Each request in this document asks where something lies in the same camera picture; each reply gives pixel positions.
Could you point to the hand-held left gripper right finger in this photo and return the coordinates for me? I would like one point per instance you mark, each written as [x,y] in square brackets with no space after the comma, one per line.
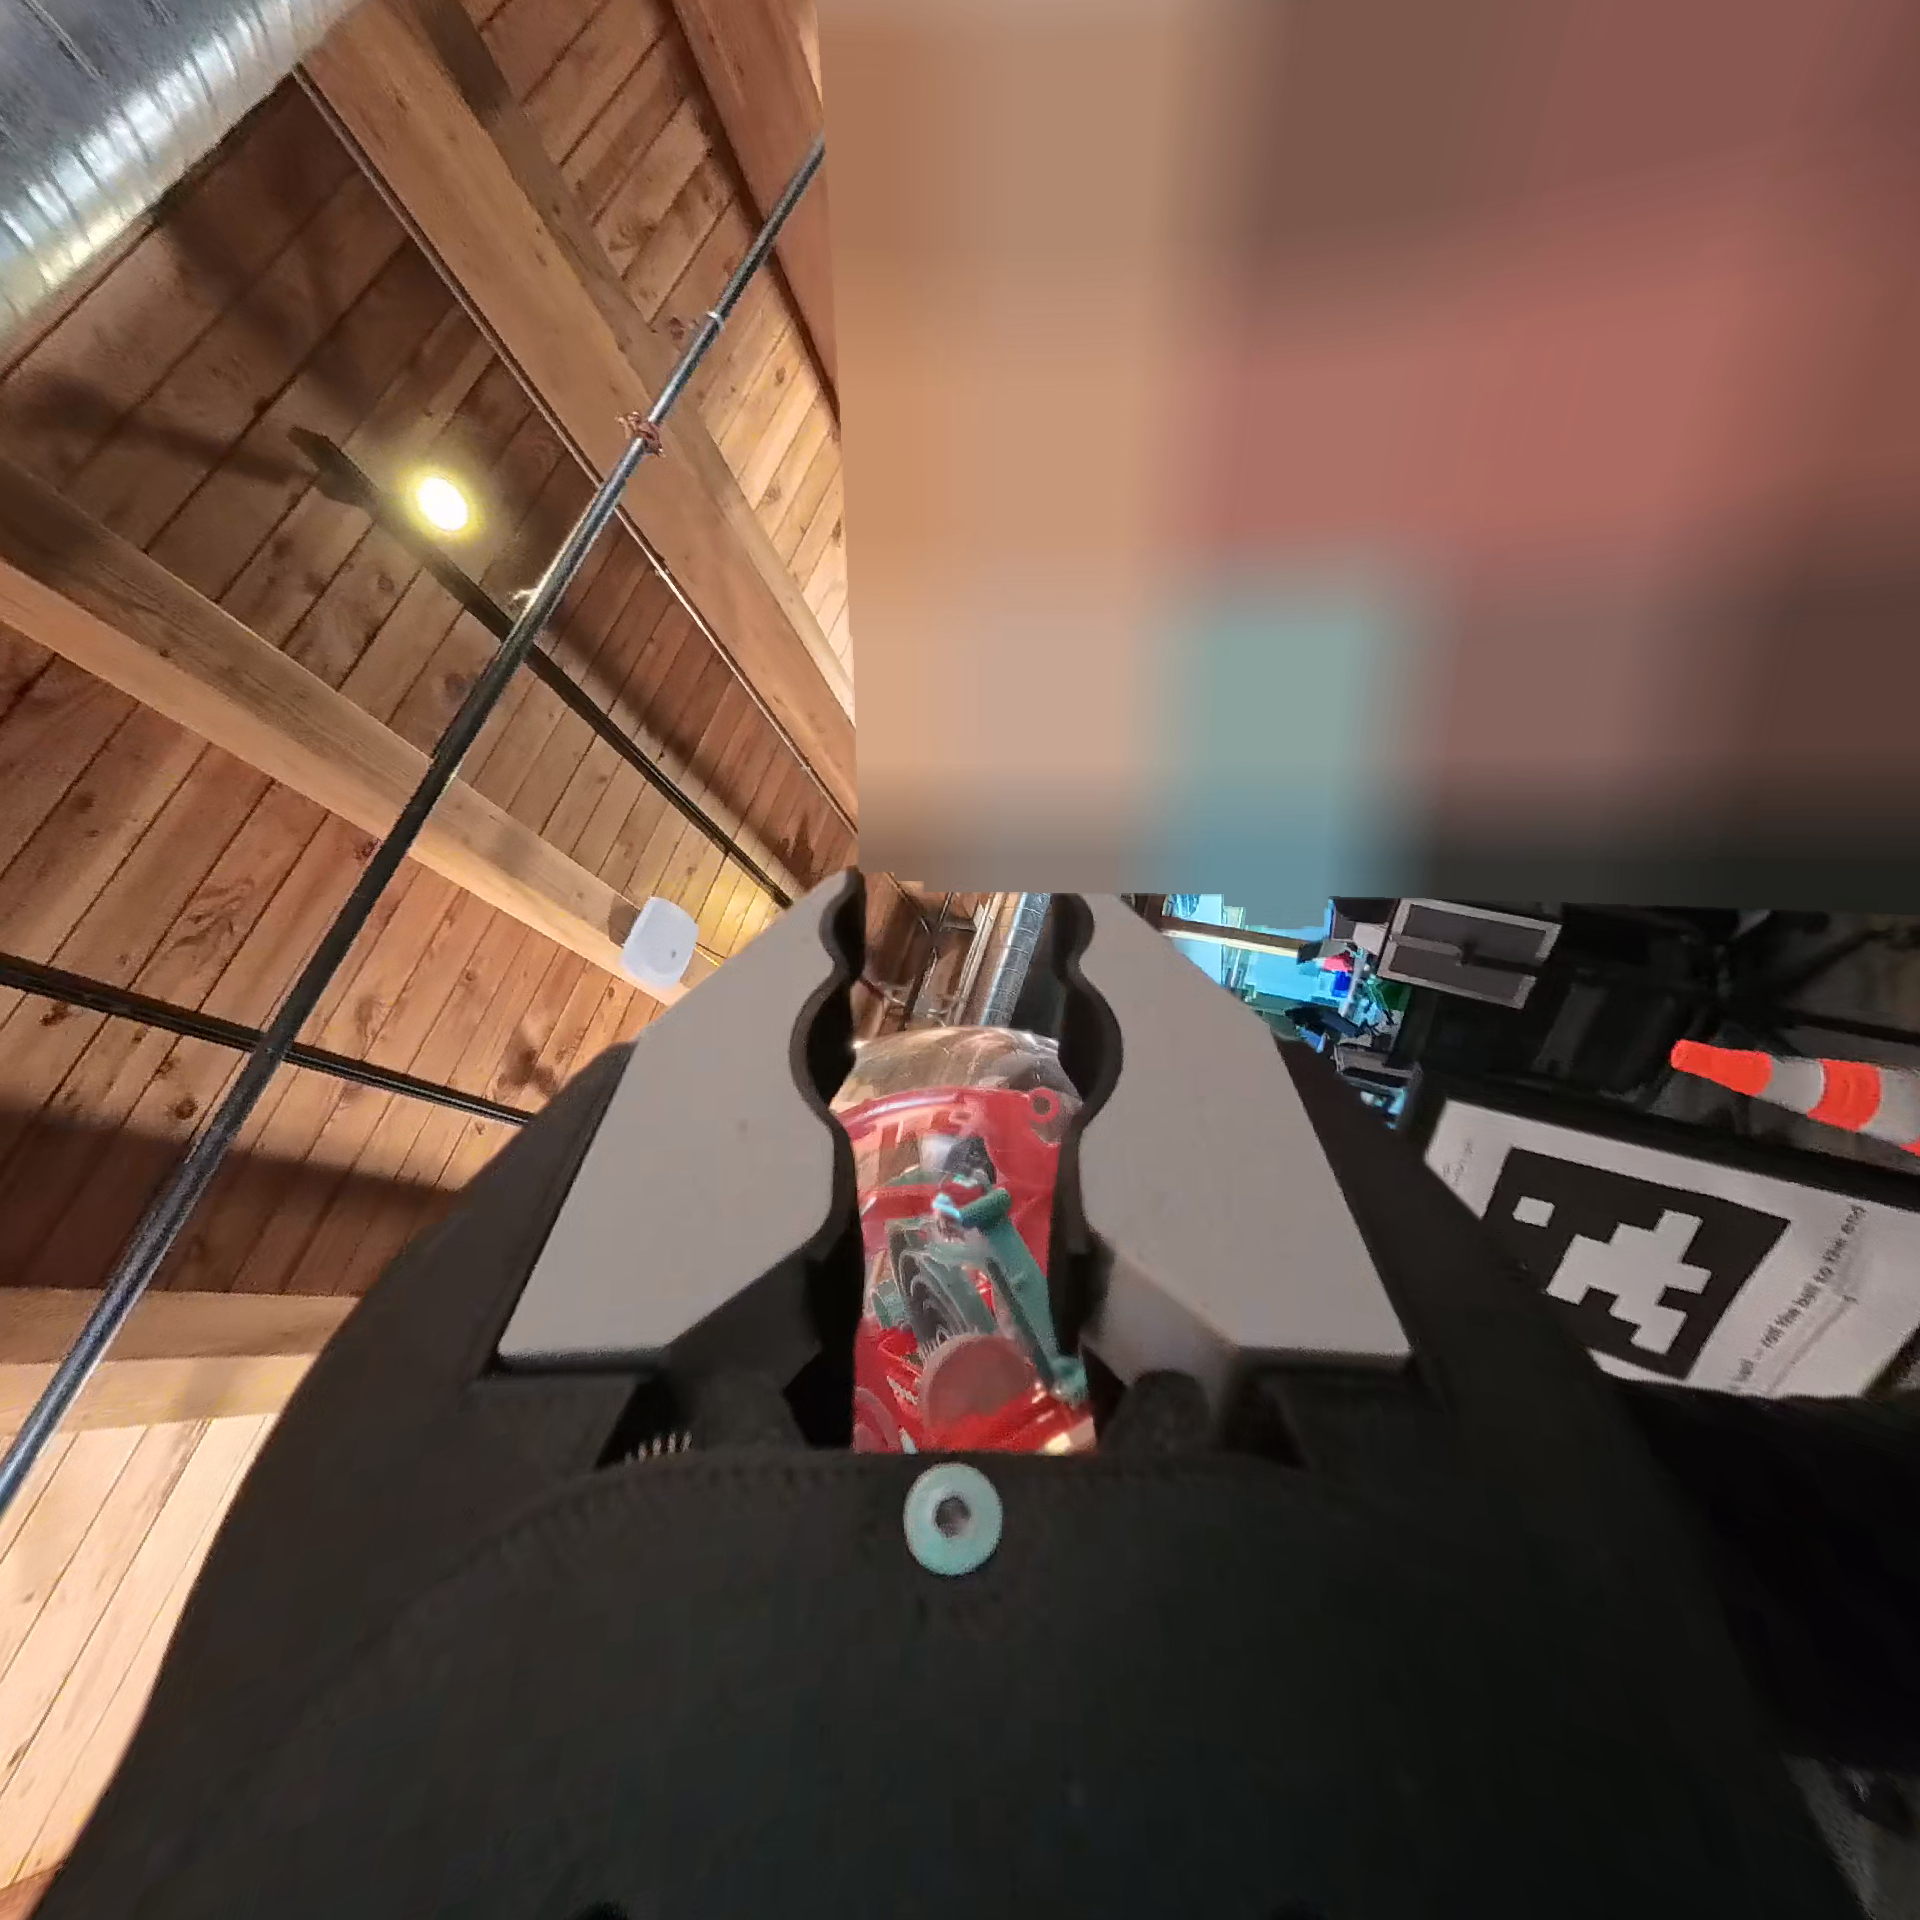
[1214,1185]

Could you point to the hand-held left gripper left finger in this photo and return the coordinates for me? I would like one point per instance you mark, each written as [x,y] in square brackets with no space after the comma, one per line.
[691,1185]

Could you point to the clear maze ball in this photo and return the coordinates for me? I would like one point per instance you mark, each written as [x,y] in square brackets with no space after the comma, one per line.
[960,1201]

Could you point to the white ceiling sensor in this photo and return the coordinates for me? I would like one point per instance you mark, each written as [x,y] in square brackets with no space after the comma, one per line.
[661,948]

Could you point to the black lighting track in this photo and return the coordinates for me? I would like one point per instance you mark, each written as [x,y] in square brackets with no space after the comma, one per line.
[645,765]
[224,1029]

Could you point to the framed marker sign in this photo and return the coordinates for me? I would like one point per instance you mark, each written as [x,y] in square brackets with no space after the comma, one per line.
[1634,1260]

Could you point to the silver ceiling pipe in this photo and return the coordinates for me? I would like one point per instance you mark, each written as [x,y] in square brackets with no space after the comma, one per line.
[451,751]

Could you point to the orange traffic cone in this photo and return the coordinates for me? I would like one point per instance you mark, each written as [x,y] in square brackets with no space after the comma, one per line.
[1830,1089]

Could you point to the ceiling spot light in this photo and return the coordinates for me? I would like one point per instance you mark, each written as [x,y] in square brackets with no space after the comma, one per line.
[441,503]

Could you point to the silver ventilation duct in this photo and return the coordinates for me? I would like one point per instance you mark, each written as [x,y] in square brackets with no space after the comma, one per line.
[1016,960]
[121,134]

